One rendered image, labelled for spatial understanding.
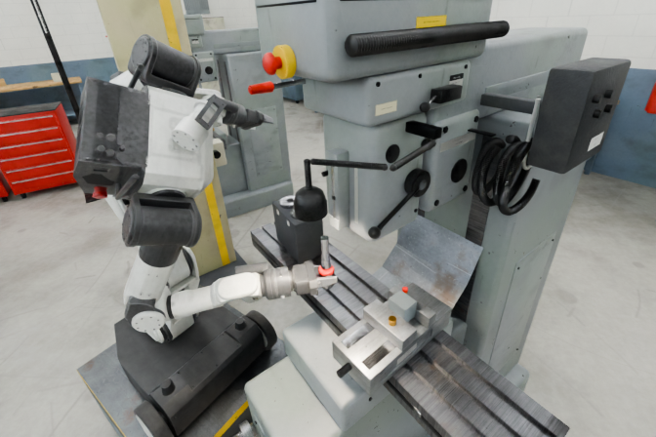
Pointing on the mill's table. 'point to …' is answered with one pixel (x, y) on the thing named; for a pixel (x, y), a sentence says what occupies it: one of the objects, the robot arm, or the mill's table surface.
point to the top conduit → (422, 37)
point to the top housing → (367, 20)
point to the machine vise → (387, 360)
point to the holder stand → (297, 231)
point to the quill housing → (343, 131)
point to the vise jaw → (402, 337)
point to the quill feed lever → (415, 185)
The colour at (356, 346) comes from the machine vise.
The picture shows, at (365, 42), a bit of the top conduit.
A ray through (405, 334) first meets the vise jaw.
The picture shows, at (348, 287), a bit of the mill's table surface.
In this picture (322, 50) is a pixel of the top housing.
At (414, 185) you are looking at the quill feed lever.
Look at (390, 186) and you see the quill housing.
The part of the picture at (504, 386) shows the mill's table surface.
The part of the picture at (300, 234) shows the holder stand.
